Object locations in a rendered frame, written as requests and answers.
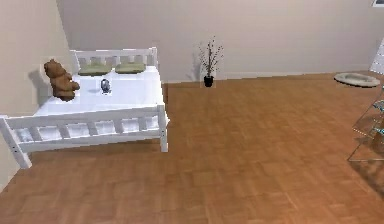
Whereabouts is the white wooden bed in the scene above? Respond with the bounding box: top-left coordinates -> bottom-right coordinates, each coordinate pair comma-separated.
0,46 -> 171,170

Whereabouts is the bare twig plant black pot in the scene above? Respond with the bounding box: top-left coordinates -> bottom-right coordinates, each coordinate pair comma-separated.
198,35 -> 224,88

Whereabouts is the green pillow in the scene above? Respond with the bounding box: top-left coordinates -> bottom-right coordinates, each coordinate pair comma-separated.
114,62 -> 147,75
77,63 -> 112,77

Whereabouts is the small dark round compass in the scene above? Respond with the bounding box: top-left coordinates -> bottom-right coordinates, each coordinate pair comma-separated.
100,78 -> 112,95

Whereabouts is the brown teddy bear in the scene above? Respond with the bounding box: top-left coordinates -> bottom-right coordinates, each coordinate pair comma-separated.
43,58 -> 81,102

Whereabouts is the glass shelf table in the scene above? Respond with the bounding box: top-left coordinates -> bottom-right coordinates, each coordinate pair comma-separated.
347,89 -> 384,163

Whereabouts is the white chest of drawers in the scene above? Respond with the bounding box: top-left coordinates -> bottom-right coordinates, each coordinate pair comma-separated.
369,37 -> 384,76

